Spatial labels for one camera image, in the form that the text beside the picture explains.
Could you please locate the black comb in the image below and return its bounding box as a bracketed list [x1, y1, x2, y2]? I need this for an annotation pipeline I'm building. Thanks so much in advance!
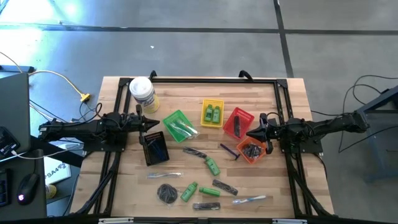
[182, 147, 208, 159]
[212, 179, 239, 197]
[192, 202, 221, 211]
[233, 115, 242, 138]

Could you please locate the grey laptop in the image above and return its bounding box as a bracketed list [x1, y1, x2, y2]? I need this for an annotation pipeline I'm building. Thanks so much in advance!
[0, 73, 31, 154]

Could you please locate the smartphone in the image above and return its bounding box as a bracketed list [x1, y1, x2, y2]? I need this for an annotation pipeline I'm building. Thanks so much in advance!
[0, 126, 21, 158]

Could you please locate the red plastic basket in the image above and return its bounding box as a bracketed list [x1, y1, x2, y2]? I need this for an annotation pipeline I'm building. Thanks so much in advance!
[222, 107, 255, 140]

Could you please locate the black plastic basket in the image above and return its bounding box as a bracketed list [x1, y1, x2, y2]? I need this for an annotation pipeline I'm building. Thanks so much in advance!
[141, 130, 170, 166]

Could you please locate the yellow extension cable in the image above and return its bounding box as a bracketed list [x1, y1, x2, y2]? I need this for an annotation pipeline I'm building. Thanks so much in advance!
[0, 51, 91, 103]

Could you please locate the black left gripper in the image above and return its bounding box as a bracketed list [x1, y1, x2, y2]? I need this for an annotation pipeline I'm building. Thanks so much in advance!
[124, 105, 160, 146]

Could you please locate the black floor cable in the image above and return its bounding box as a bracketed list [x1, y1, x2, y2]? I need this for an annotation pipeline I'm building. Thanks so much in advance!
[338, 74, 398, 153]

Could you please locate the white cable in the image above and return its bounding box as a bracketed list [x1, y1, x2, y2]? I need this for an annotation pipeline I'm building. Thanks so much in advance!
[11, 142, 84, 160]

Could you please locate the blue white wrapped toothbrush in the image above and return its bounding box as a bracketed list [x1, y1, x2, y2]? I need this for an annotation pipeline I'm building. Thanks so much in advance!
[232, 195, 267, 205]

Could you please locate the black computer mouse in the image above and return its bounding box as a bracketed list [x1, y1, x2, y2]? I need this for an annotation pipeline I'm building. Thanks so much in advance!
[16, 172, 40, 206]

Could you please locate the green plastic basket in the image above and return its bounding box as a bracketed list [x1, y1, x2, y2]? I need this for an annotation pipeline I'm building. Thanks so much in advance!
[162, 109, 200, 144]

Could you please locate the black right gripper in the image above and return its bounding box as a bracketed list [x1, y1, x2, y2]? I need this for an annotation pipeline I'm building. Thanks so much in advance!
[246, 113, 286, 156]

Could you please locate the silver aluminium bracket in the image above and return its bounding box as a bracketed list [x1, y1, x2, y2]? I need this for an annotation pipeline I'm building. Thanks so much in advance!
[98, 217, 134, 224]
[272, 218, 308, 224]

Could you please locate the black desk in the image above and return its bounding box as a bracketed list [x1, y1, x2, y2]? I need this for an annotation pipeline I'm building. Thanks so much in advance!
[0, 136, 85, 218]

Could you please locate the black keyboard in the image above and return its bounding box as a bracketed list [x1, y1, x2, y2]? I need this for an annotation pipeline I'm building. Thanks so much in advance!
[0, 167, 12, 208]

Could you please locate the yellow plastic basket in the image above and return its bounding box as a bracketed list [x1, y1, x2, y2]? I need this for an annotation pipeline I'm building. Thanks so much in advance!
[200, 98, 225, 129]

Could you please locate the yellow Lysol wipes canister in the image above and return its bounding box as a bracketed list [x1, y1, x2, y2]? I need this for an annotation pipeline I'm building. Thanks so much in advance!
[129, 76, 160, 114]

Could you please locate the black aluminium rig frame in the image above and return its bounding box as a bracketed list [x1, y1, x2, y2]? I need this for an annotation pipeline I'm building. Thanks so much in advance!
[70, 70, 335, 224]

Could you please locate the blue-grey metal stand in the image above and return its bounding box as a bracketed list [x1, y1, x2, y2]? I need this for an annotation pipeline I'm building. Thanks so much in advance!
[356, 85, 398, 183]

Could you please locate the small yellow round object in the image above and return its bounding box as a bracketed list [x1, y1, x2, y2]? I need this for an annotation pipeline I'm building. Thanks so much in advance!
[45, 184, 58, 200]

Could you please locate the white printed booklet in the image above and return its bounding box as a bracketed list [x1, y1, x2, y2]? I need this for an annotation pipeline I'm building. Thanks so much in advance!
[43, 156, 72, 185]

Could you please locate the orange plastic basket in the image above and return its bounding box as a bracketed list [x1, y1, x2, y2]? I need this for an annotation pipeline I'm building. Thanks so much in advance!
[236, 136, 269, 165]

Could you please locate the blue disposable razor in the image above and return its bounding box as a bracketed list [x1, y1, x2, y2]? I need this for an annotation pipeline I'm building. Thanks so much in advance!
[152, 141, 169, 161]
[147, 138, 162, 156]
[219, 142, 241, 161]

